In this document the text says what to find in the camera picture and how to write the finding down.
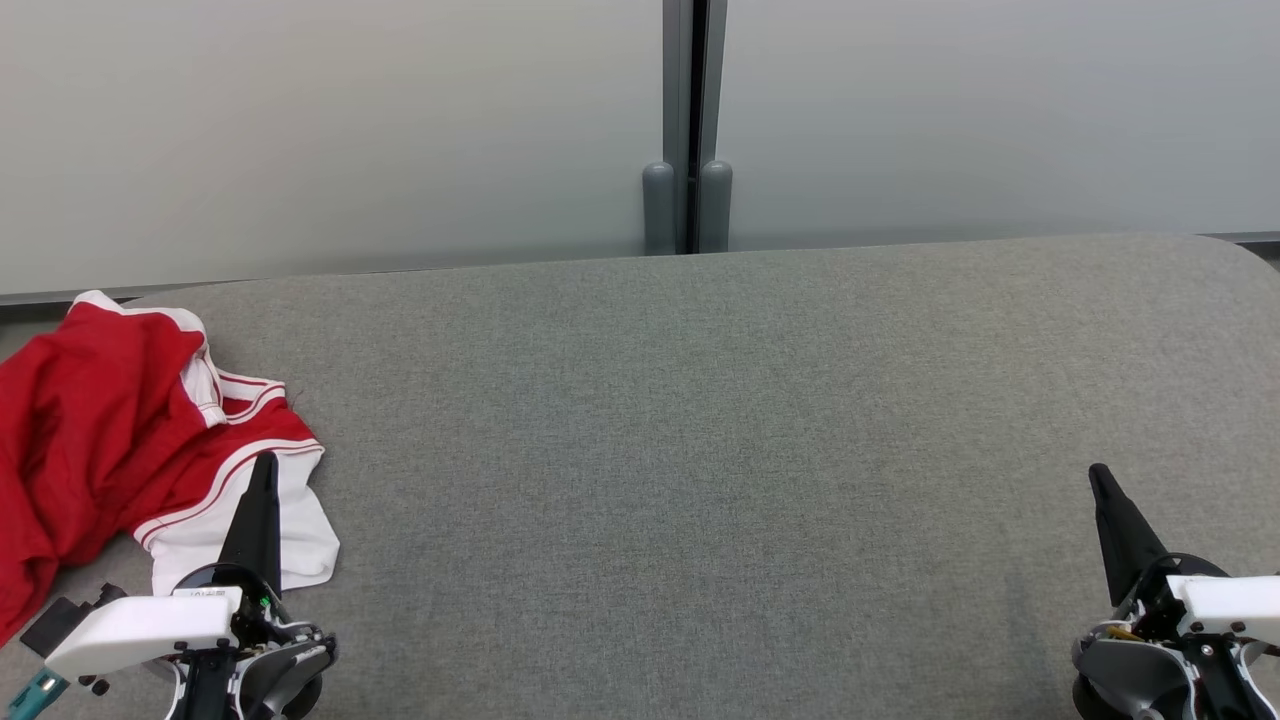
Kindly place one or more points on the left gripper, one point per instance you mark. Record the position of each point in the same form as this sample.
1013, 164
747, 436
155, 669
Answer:
140, 625

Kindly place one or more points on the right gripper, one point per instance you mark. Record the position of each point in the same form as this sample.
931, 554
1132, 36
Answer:
1225, 605

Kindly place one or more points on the red shorts white trim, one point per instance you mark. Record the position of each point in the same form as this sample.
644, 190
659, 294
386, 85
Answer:
80, 440

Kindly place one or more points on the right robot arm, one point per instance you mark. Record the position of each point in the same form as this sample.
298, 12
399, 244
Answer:
1130, 670

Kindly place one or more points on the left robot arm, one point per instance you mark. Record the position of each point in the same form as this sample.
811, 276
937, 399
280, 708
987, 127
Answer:
285, 665

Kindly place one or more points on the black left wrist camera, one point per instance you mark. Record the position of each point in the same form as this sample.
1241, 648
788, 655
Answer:
60, 620

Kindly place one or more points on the grey partition post pair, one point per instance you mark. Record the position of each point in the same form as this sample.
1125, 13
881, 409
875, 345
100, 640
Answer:
660, 210

